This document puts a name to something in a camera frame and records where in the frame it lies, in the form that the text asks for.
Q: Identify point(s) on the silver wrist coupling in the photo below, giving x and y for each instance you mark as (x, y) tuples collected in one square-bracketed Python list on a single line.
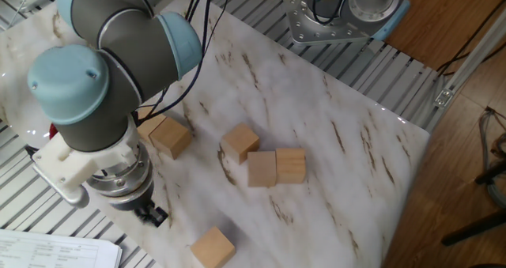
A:
[(122, 177)]

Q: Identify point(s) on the light wooden cube block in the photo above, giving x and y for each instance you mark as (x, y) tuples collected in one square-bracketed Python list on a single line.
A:
[(148, 125), (212, 248), (240, 141), (290, 165), (172, 137), (261, 169)]

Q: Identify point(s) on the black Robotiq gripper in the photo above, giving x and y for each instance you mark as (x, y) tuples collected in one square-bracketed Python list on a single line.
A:
[(132, 202)]

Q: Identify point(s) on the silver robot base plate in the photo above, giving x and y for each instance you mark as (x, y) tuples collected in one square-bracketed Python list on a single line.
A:
[(304, 27)]

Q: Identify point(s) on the white printed paper stack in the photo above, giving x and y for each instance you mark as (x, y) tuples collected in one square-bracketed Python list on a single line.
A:
[(47, 252)]

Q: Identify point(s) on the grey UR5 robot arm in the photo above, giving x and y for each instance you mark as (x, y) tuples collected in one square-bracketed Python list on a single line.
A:
[(118, 62)]

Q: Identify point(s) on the aluminium frame profile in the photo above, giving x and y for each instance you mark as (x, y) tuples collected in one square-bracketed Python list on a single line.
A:
[(470, 60)]

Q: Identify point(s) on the black chair base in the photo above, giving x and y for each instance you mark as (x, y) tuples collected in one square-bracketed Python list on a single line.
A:
[(474, 228)]

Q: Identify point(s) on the white marble pattern board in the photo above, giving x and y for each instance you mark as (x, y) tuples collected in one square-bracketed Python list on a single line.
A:
[(316, 141)]

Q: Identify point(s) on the red glossy bowl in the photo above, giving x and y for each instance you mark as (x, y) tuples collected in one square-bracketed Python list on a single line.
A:
[(53, 131)]

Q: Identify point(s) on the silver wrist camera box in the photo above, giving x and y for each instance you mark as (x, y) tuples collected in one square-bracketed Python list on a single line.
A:
[(75, 198)]

